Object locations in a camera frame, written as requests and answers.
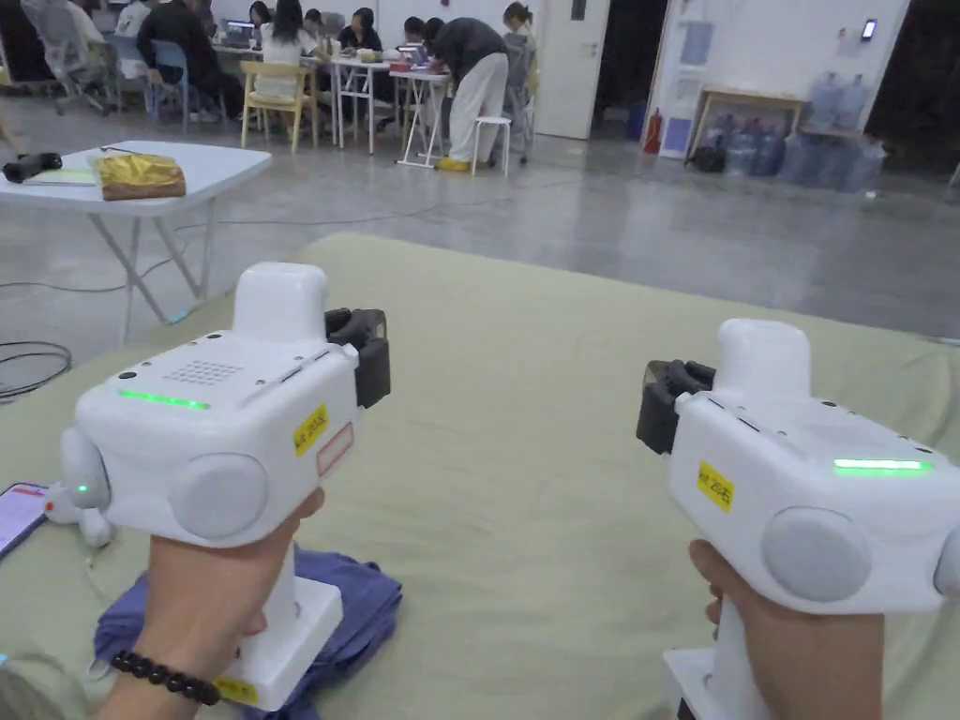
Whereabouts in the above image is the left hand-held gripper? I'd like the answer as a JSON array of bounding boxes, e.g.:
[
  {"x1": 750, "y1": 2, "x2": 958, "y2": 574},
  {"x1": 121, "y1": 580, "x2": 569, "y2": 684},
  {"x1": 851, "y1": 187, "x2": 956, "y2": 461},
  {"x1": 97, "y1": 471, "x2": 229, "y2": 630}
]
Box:
[{"x1": 59, "y1": 262, "x2": 392, "y2": 712}]

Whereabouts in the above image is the dark blue garment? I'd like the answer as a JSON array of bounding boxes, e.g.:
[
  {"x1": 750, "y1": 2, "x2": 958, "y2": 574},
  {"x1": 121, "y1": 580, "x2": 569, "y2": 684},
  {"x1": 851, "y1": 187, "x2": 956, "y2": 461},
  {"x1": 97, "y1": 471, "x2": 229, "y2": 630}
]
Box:
[{"x1": 93, "y1": 543, "x2": 406, "y2": 710}]

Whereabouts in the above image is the bed with pale green sheet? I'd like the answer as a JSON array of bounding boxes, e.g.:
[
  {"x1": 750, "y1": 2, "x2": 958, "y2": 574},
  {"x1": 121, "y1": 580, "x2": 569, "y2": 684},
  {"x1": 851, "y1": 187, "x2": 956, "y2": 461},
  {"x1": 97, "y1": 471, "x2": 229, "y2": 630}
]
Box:
[{"x1": 0, "y1": 232, "x2": 960, "y2": 720}]

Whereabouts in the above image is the person's right hand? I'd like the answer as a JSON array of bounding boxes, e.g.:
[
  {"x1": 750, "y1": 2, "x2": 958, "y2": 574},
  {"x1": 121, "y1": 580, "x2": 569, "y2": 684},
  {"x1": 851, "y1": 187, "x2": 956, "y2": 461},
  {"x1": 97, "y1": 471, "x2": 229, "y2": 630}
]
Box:
[{"x1": 688, "y1": 539, "x2": 887, "y2": 720}]

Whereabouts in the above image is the white stool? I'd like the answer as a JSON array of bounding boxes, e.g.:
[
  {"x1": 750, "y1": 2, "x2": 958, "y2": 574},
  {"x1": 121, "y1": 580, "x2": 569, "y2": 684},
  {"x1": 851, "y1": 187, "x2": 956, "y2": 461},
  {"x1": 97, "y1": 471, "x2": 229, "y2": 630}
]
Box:
[{"x1": 472, "y1": 115, "x2": 533, "y2": 178}]

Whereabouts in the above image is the blue chair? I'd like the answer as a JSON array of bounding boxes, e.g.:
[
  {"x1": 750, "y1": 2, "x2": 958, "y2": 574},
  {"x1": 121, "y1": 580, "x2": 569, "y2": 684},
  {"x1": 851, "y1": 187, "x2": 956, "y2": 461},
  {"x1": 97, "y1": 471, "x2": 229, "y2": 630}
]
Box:
[{"x1": 148, "y1": 40, "x2": 228, "y2": 127}]

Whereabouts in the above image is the grey office chair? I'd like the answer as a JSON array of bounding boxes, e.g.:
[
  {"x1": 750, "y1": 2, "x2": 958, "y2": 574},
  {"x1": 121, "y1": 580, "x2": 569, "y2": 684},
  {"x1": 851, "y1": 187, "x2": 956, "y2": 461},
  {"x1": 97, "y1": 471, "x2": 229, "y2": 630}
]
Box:
[{"x1": 21, "y1": 0, "x2": 119, "y2": 115}]

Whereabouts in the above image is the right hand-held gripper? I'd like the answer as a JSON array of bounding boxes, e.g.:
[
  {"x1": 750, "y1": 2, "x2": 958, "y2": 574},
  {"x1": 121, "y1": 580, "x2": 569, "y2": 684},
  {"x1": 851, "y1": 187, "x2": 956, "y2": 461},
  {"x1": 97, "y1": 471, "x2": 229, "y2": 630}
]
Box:
[{"x1": 636, "y1": 318, "x2": 960, "y2": 720}]

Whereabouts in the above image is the group of water bottles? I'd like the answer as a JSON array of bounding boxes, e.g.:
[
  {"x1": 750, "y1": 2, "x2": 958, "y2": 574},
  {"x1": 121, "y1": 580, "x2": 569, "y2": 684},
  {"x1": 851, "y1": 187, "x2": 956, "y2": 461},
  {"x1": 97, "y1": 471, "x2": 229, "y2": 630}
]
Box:
[{"x1": 708, "y1": 70, "x2": 891, "y2": 193}]

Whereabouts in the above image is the white hand controller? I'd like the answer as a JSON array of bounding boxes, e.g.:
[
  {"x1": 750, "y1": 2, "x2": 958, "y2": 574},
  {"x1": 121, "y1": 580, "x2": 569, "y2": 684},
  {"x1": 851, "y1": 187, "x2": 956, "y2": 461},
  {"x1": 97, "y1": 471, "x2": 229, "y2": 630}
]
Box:
[{"x1": 42, "y1": 481, "x2": 117, "y2": 548}]

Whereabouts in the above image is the small white folding table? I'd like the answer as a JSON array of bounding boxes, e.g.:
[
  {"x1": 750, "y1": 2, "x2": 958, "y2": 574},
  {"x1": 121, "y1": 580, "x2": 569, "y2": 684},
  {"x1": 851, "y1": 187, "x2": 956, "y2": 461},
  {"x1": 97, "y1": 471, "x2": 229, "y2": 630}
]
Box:
[
  {"x1": 389, "y1": 63, "x2": 453, "y2": 171},
  {"x1": 329, "y1": 56, "x2": 400, "y2": 149}
]

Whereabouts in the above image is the wooden chair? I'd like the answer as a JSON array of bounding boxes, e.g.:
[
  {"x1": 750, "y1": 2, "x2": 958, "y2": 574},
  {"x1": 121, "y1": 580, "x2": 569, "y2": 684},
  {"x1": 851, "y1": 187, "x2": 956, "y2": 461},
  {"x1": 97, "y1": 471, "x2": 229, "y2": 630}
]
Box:
[{"x1": 239, "y1": 59, "x2": 321, "y2": 153}]

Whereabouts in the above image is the person's left forearm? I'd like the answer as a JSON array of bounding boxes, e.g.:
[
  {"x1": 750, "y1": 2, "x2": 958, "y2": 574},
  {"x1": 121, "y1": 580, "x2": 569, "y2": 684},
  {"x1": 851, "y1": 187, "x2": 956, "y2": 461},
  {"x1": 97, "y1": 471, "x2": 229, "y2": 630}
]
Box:
[{"x1": 96, "y1": 651, "x2": 223, "y2": 720}]

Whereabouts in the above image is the black floor cable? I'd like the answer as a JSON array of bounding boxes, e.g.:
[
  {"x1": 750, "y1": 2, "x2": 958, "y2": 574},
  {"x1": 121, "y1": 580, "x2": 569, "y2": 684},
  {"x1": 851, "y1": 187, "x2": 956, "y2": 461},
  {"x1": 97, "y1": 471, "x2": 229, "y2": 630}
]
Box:
[{"x1": 0, "y1": 340, "x2": 74, "y2": 404}]

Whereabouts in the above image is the wooden table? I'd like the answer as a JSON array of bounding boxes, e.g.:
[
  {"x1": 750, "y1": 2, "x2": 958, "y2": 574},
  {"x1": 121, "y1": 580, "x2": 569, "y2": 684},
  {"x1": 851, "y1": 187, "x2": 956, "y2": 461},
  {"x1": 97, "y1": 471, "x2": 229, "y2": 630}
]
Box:
[{"x1": 682, "y1": 87, "x2": 806, "y2": 163}]

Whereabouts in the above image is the group of people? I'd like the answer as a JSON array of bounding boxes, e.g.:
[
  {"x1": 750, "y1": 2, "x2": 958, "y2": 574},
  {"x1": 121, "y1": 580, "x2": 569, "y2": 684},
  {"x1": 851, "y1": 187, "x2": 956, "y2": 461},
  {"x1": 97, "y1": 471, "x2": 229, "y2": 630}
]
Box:
[{"x1": 112, "y1": 0, "x2": 451, "y2": 125}]

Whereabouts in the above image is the person's left hand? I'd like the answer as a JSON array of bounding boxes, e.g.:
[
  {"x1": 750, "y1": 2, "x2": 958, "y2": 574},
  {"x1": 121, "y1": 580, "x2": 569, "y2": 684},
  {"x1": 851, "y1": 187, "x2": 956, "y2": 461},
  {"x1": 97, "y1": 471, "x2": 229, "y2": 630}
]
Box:
[{"x1": 112, "y1": 487, "x2": 328, "y2": 689}]

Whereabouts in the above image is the smartphone with lit screen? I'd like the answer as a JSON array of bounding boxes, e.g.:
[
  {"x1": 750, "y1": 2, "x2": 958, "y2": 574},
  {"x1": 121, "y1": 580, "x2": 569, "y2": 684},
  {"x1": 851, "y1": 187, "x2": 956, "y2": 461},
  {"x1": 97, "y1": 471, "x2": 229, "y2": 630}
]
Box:
[{"x1": 0, "y1": 482, "x2": 51, "y2": 563}]

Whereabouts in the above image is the white door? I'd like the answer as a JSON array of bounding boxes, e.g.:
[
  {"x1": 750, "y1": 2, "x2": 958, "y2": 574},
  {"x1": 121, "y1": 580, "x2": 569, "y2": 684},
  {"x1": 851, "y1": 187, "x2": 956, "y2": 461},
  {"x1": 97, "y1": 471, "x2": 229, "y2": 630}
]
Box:
[{"x1": 535, "y1": 0, "x2": 611, "y2": 143}]

